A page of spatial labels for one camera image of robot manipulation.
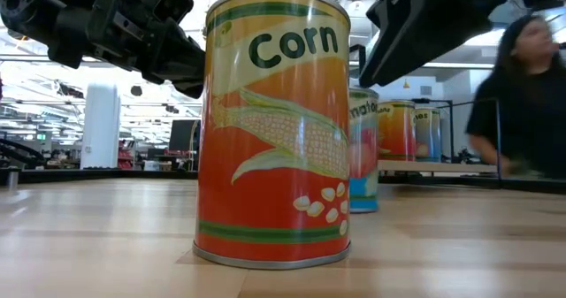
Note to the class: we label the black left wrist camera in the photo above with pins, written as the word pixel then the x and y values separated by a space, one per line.
pixel 172 2

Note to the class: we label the corn label orange can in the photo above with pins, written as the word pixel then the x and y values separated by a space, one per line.
pixel 274 156

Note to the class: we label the green beans orange can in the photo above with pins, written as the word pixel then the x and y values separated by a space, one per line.
pixel 396 132

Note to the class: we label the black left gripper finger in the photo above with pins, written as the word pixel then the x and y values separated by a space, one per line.
pixel 181 79
pixel 177 46

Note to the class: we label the white round pillar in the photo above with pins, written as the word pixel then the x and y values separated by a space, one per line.
pixel 101 125

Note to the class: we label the red storage rack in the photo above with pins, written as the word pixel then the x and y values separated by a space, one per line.
pixel 126 156

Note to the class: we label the grey metal post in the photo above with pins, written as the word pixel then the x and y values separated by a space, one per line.
pixel 12 181

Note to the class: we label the person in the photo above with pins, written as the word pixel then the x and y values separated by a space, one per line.
pixel 530 112

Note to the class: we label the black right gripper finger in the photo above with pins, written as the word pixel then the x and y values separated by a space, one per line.
pixel 398 55
pixel 442 2

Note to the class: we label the black monitor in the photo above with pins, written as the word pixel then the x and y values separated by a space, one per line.
pixel 183 134

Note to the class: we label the tomatoes label blue can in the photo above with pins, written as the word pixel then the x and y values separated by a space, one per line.
pixel 428 134
pixel 364 156

